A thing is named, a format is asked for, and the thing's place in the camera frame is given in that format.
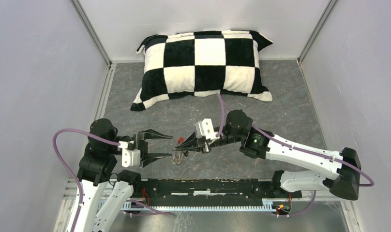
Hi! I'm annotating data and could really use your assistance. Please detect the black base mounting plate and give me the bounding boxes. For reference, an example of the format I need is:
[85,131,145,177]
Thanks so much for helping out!
[131,179,302,207]

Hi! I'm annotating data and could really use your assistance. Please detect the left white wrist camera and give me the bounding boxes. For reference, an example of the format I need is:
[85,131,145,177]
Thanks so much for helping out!
[118,141,141,168]

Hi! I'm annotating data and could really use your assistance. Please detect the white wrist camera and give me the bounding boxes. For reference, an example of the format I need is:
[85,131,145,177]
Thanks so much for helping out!
[118,141,141,168]
[194,118,218,141]

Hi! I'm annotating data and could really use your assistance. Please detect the black white checkered pillow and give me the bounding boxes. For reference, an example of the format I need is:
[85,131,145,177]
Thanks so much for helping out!
[131,30,272,112]

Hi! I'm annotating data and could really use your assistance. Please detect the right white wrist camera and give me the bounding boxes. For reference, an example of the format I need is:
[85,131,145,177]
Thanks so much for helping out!
[194,118,218,141]

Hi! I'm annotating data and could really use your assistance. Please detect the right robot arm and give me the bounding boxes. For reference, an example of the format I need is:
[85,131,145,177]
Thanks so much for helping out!
[174,110,361,201]

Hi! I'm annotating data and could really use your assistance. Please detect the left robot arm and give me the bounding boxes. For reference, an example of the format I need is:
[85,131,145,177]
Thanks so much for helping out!
[66,118,172,232]

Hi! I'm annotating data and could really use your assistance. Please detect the metal keyring with red handle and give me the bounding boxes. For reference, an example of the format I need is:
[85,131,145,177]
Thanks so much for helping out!
[172,150,188,166]

